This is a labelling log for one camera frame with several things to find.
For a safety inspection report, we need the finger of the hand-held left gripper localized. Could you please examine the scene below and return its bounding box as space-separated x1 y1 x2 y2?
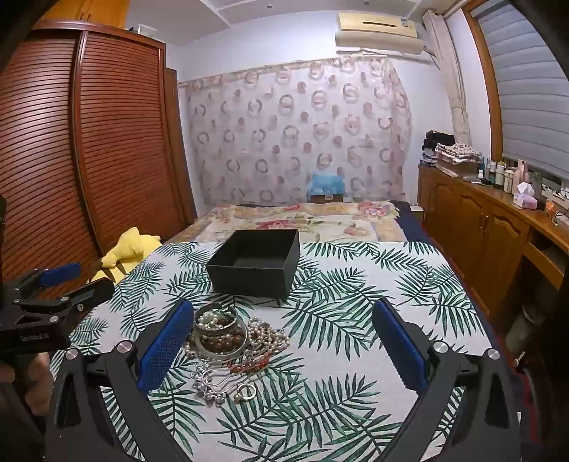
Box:
4 263 83 294
13 279 115 321

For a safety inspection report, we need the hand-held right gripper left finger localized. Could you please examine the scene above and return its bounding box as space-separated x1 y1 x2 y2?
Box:
44 299 196 462

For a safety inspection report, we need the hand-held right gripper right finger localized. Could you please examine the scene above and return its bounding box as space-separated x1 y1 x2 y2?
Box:
371 299 523 462

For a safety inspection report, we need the silver chain necklace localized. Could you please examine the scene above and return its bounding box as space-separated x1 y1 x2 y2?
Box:
191 360 250 403

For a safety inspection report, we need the long pearl necklace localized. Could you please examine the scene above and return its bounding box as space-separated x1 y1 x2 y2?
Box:
184 311 236 358

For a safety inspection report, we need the silver bangle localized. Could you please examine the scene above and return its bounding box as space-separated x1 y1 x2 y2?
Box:
193 303 241 333

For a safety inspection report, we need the brown wooden bead bracelet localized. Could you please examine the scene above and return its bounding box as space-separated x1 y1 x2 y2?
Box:
196 326 248 357

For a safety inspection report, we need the red cord bracelet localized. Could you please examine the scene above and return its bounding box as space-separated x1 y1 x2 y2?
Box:
227 358 272 372

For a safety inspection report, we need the black box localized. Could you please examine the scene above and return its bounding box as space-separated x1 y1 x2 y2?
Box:
206 229 301 302

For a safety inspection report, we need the person's left hand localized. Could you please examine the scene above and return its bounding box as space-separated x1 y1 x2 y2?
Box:
0 353 56 416

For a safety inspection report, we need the yellow plush toy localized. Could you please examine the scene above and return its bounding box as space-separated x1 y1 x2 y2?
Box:
89 227 163 285

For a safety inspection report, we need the leaf print cloth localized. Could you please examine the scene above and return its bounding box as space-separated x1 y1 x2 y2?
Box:
49 240 494 462

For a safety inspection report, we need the dark blue bed cover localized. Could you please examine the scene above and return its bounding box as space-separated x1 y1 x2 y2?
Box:
391 200 445 267

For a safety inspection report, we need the wooden louvered wardrobe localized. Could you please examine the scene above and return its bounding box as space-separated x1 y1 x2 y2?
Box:
0 20 198 285

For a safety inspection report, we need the wooden cabinet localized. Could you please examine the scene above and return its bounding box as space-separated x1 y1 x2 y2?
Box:
417 163 569 321

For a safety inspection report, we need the floral bed sheet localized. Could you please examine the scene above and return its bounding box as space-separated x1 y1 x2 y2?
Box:
166 201 407 244

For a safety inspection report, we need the blue plush toy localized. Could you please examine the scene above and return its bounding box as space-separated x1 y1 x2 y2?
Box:
307 171 347 203

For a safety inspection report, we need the pink tissue box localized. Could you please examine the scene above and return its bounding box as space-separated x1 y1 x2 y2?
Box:
512 182 538 209

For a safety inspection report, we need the row of cosmetic bottles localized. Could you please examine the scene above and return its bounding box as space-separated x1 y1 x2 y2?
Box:
478 157 530 194

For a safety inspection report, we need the floral folded cloth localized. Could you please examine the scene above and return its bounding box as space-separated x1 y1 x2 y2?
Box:
435 142 484 166

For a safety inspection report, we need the stack of dark clothes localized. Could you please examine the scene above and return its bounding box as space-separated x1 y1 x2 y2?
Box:
420 130 455 166

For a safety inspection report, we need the circle patterned curtain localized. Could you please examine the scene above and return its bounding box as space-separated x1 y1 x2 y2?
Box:
180 55 412 207

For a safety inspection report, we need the white wrapped pipe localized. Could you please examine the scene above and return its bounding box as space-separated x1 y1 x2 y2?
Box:
422 10 472 143

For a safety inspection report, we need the grey window blind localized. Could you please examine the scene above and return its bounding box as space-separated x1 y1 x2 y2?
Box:
471 0 569 178

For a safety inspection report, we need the white air conditioner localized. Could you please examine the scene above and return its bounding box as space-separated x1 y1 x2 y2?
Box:
334 11 425 56

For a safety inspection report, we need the wooden window frame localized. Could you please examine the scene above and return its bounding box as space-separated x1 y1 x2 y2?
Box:
460 4 505 161

